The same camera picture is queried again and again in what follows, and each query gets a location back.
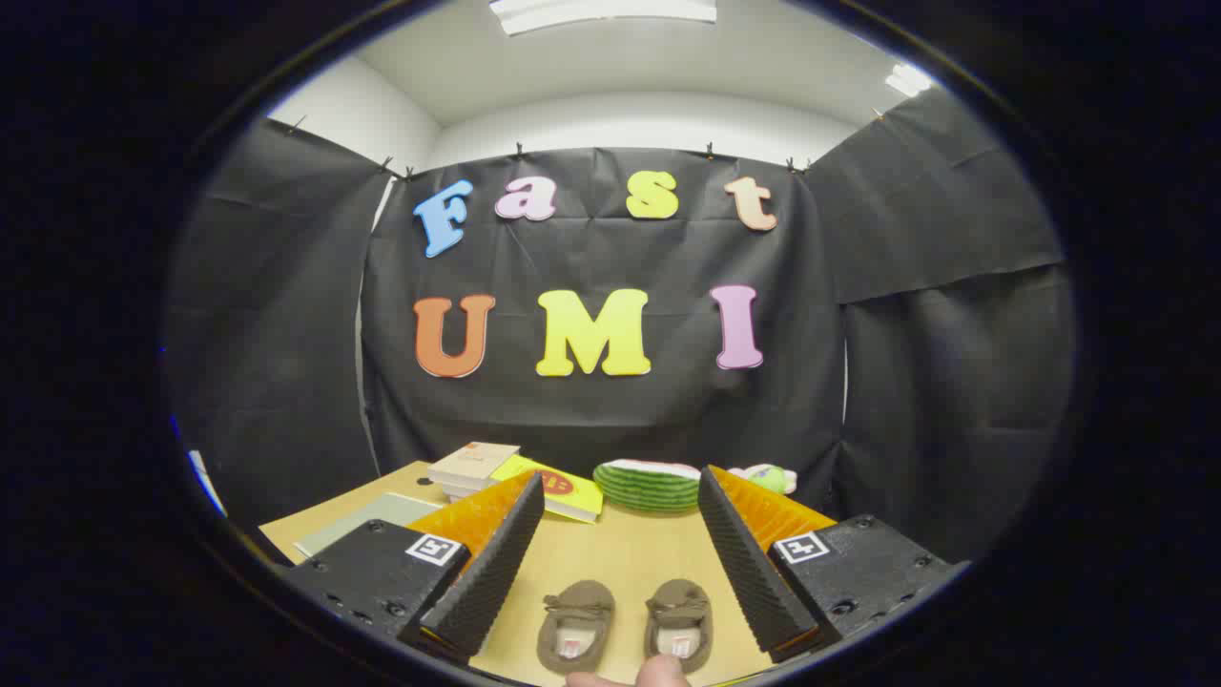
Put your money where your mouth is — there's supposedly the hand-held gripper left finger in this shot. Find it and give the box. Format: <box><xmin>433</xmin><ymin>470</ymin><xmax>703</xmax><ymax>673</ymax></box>
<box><xmin>284</xmin><ymin>470</ymin><xmax>546</xmax><ymax>664</ymax></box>

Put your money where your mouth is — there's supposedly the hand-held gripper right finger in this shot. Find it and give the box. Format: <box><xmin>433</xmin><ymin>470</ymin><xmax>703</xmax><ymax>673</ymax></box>
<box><xmin>697</xmin><ymin>465</ymin><xmax>970</xmax><ymax>664</ymax></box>

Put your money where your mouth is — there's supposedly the brown shoe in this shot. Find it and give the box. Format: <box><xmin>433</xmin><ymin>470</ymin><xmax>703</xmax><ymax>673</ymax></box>
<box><xmin>536</xmin><ymin>580</ymin><xmax>616</xmax><ymax>677</ymax></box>
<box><xmin>644</xmin><ymin>578</ymin><xmax>714</xmax><ymax>675</ymax></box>

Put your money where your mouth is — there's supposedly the white fabric storage box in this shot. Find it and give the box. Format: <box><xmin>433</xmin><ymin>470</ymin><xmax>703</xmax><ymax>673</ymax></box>
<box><xmin>294</xmin><ymin>491</ymin><xmax>445</xmax><ymax>559</ymax></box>

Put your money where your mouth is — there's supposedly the pink and green plush toy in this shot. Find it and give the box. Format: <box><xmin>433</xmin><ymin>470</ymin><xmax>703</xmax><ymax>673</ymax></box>
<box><xmin>730</xmin><ymin>464</ymin><xmax>798</xmax><ymax>495</ymax></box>

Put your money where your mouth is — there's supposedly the beige book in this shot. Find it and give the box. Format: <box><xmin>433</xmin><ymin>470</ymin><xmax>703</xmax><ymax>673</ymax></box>
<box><xmin>426</xmin><ymin>441</ymin><xmax>522</xmax><ymax>485</ymax></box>

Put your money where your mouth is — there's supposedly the yellow book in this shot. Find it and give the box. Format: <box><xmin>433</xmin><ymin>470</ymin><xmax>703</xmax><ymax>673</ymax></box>
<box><xmin>491</xmin><ymin>454</ymin><xmax>605</xmax><ymax>524</ymax></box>

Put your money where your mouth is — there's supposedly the watermelon slice plush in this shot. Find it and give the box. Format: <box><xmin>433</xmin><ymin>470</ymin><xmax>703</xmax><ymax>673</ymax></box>
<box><xmin>592</xmin><ymin>459</ymin><xmax>704</xmax><ymax>514</ymax></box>

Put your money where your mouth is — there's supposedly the black backdrop cloth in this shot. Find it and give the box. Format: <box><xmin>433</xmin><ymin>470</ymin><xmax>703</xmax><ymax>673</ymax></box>
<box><xmin>164</xmin><ymin>86</ymin><xmax>1077</xmax><ymax>564</ymax></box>

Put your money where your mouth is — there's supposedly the small ceiling light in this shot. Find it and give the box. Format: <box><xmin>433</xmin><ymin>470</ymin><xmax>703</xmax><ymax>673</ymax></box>
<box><xmin>884</xmin><ymin>63</ymin><xmax>933</xmax><ymax>98</ymax></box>

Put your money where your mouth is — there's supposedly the long ceiling light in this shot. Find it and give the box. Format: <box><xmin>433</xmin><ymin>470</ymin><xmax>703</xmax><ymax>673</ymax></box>
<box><xmin>489</xmin><ymin>0</ymin><xmax>718</xmax><ymax>37</ymax></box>

